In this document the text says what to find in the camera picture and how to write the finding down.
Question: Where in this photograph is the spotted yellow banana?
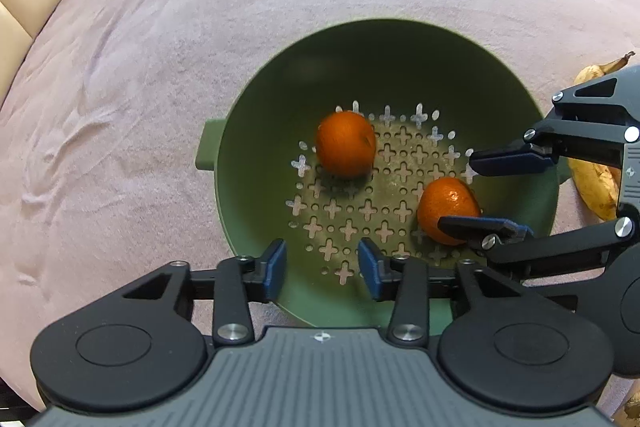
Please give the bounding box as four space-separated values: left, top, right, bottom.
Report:
567 51 634 221

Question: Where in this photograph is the orange mandarin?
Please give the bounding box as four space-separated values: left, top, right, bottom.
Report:
416 176 482 246
316 112 376 179

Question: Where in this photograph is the pink bed blanket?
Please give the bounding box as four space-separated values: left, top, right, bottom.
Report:
1 0 639 407

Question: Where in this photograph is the green colander bowl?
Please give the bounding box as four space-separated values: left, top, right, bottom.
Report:
195 20 559 327

